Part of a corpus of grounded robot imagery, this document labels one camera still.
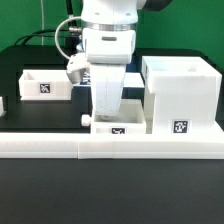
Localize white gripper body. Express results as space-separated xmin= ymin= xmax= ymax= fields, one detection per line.
xmin=90 ymin=64 xmax=126 ymax=117

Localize white front drawer tray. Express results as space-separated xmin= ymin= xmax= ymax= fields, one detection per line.
xmin=81 ymin=99 xmax=147 ymax=134

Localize white drawer tray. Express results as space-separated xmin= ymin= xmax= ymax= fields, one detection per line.
xmin=81 ymin=99 xmax=147 ymax=134
xmin=18 ymin=69 xmax=73 ymax=101

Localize white drawer cabinet box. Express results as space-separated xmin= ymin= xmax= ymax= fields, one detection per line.
xmin=141 ymin=56 xmax=222 ymax=135

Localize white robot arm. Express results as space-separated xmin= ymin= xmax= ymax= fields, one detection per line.
xmin=81 ymin=0 xmax=173 ymax=117

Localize white rear drawer tray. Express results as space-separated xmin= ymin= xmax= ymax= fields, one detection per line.
xmin=18 ymin=69 xmax=73 ymax=101

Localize fiducial marker sheet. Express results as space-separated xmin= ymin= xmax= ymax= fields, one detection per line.
xmin=79 ymin=72 xmax=144 ymax=88

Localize white L-shaped fence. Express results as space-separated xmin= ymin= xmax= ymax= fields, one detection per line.
xmin=0 ymin=126 xmax=224 ymax=159

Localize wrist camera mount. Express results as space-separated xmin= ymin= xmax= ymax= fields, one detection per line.
xmin=66 ymin=53 xmax=89 ymax=84

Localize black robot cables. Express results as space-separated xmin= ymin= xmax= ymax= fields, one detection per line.
xmin=13 ymin=0 xmax=83 ymax=48

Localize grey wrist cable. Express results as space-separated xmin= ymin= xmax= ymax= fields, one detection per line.
xmin=54 ymin=16 xmax=84 ymax=62

